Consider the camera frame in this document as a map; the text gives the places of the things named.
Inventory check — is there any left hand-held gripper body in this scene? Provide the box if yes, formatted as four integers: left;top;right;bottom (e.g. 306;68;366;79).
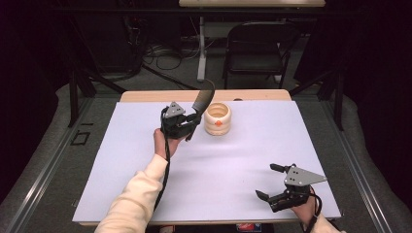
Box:
159;101;195;141

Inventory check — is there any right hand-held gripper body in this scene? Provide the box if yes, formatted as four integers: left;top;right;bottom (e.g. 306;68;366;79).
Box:
267;164;328;214

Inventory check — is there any cream ringed duck holder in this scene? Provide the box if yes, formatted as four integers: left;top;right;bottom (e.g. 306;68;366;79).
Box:
203;102;233;137

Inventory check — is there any person's right hand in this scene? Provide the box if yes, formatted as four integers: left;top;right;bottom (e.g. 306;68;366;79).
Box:
290;190;323;225

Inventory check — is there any red and white label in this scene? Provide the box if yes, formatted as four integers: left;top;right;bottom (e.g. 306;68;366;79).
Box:
235;222;263;233

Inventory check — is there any wooden table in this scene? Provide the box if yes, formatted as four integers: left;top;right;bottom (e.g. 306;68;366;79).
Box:
78;89;338;227

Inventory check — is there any white table sheet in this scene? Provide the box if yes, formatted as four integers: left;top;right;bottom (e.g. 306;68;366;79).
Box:
71;100;342;224

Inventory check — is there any white-legged background table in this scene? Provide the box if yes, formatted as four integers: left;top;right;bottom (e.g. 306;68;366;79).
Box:
178;0;326;83

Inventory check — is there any black folding chair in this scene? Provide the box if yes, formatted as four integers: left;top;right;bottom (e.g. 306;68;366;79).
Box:
222;20;300;90

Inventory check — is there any black metal stand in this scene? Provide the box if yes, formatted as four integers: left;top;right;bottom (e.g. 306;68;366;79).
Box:
66;16;128;129
289;67;345;132

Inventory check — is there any thick black floor cable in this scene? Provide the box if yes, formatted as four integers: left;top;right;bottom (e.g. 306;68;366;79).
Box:
141;62;199;91

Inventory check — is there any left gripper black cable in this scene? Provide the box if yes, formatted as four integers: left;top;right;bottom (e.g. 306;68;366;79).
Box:
153;127;172;212

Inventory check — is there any metal floor rail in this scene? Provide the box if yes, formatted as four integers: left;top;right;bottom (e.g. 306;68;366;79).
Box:
4;96;95;233
319;99;395;233

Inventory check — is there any bundle of floor cables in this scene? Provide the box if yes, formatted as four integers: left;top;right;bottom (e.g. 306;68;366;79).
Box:
142;40;202;72

